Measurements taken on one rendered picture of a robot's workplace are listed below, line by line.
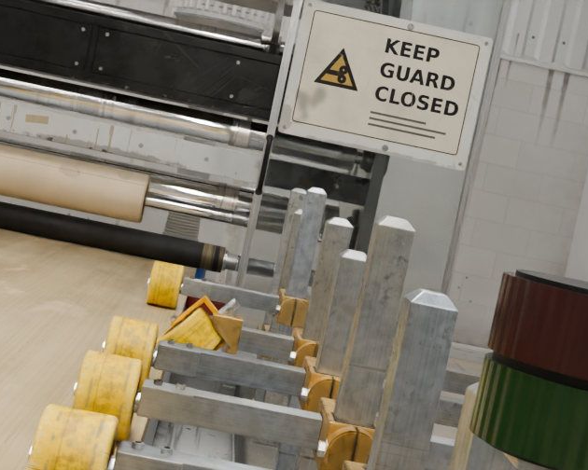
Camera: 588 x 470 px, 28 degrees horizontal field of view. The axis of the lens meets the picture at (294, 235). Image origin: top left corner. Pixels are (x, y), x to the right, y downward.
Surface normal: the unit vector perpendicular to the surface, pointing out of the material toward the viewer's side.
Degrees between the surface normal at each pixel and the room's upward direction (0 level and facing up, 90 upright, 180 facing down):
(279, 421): 90
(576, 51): 90
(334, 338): 90
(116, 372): 46
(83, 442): 53
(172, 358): 90
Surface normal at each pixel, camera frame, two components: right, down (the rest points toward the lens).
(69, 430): 0.19, -0.69
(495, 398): -0.90, -0.17
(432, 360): 0.05, 0.07
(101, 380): 0.15, -0.48
